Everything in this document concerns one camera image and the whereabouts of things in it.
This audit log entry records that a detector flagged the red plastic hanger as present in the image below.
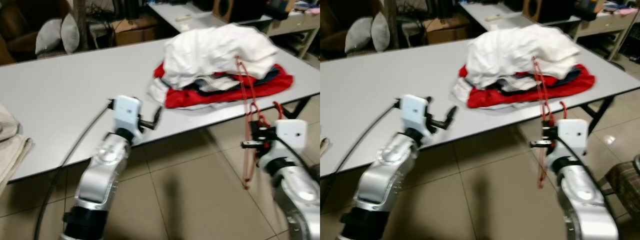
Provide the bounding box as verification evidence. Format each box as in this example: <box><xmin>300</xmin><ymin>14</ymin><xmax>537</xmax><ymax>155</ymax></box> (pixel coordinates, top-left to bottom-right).
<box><xmin>531</xmin><ymin>56</ymin><xmax>568</xmax><ymax>190</ymax></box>
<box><xmin>234</xmin><ymin>55</ymin><xmax>286</xmax><ymax>191</ymax></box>

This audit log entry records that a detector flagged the white grey striped garment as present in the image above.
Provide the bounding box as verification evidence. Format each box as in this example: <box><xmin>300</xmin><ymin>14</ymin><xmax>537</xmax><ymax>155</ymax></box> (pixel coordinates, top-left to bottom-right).
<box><xmin>500</xmin><ymin>75</ymin><xmax>543</xmax><ymax>93</ymax></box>
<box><xmin>200</xmin><ymin>75</ymin><xmax>241</xmax><ymax>93</ymax></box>

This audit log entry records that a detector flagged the navy blue garment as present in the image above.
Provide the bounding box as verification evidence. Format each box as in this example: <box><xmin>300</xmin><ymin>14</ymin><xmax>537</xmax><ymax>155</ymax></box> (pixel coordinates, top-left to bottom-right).
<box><xmin>487</xmin><ymin>67</ymin><xmax>583</xmax><ymax>96</ymax></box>
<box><xmin>182</xmin><ymin>67</ymin><xmax>281</xmax><ymax>98</ymax></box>

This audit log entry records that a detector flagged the white bulky garment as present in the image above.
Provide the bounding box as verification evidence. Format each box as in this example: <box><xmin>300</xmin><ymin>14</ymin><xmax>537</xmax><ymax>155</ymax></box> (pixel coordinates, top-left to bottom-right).
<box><xmin>465</xmin><ymin>23</ymin><xmax>582</xmax><ymax>90</ymax></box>
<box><xmin>162</xmin><ymin>23</ymin><xmax>280</xmax><ymax>90</ymax></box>

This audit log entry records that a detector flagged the cardboard box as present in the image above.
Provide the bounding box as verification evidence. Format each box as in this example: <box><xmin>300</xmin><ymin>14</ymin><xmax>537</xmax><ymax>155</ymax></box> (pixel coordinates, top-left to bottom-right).
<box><xmin>111</xmin><ymin>17</ymin><xmax>161</xmax><ymax>47</ymax></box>
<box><xmin>424</xmin><ymin>17</ymin><xmax>471</xmax><ymax>46</ymax></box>

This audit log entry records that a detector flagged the brown plaid stool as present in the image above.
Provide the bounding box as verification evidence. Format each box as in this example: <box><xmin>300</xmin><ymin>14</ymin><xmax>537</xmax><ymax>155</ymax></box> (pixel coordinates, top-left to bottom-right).
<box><xmin>604</xmin><ymin>154</ymin><xmax>640</xmax><ymax>222</ymax></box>

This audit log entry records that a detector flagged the grey pillow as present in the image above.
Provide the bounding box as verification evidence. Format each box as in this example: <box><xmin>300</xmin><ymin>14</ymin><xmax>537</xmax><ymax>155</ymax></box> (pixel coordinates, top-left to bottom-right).
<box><xmin>35</xmin><ymin>18</ymin><xmax>63</xmax><ymax>56</ymax></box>
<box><xmin>371</xmin><ymin>11</ymin><xmax>390</xmax><ymax>53</ymax></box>
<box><xmin>345</xmin><ymin>17</ymin><xmax>373</xmax><ymax>55</ymax></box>
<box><xmin>60</xmin><ymin>12</ymin><xmax>81</xmax><ymax>55</ymax></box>

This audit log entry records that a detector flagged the brown armchair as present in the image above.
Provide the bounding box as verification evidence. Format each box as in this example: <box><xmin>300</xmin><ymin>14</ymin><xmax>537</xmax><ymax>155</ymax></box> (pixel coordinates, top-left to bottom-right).
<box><xmin>320</xmin><ymin>0</ymin><xmax>386</xmax><ymax>61</ymax></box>
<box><xmin>0</xmin><ymin>0</ymin><xmax>73</xmax><ymax>66</ymax></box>

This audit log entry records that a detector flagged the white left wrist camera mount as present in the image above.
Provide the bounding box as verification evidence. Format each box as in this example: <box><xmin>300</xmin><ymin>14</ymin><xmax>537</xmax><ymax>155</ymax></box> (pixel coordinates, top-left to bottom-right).
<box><xmin>112</xmin><ymin>95</ymin><xmax>144</xmax><ymax>133</ymax></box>
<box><xmin>399</xmin><ymin>94</ymin><xmax>432</xmax><ymax>136</ymax></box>

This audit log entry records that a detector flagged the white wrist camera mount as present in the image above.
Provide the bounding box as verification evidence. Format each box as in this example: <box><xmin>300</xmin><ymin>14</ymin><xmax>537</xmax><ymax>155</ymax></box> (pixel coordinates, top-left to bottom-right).
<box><xmin>274</xmin><ymin>119</ymin><xmax>308</xmax><ymax>160</ymax></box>
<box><xmin>557</xmin><ymin>119</ymin><xmax>590</xmax><ymax>160</ymax></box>
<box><xmin>399</xmin><ymin>94</ymin><xmax>432</xmax><ymax>136</ymax></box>
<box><xmin>112</xmin><ymin>95</ymin><xmax>144</xmax><ymax>133</ymax></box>

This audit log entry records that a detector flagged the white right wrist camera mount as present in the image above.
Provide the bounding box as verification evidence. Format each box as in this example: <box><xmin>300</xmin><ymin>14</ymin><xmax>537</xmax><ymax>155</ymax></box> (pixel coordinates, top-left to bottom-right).
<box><xmin>274</xmin><ymin>119</ymin><xmax>308</xmax><ymax>160</ymax></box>
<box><xmin>557</xmin><ymin>119</ymin><xmax>590</xmax><ymax>160</ymax></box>

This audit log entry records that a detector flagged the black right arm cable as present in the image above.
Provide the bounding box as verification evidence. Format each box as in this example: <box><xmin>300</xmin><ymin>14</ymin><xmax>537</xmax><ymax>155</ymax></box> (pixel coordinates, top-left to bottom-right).
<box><xmin>556</xmin><ymin>136</ymin><xmax>610</xmax><ymax>201</ymax></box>
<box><xmin>275</xmin><ymin>136</ymin><xmax>321</xmax><ymax>176</ymax></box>

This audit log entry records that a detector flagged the dark brown post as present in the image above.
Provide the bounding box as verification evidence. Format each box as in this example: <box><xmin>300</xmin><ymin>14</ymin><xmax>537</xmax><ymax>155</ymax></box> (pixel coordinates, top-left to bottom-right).
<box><xmin>384</xmin><ymin>0</ymin><xmax>400</xmax><ymax>51</ymax></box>
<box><xmin>72</xmin><ymin>0</ymin><xmax>91</xmax><ymax>51</ymax></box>

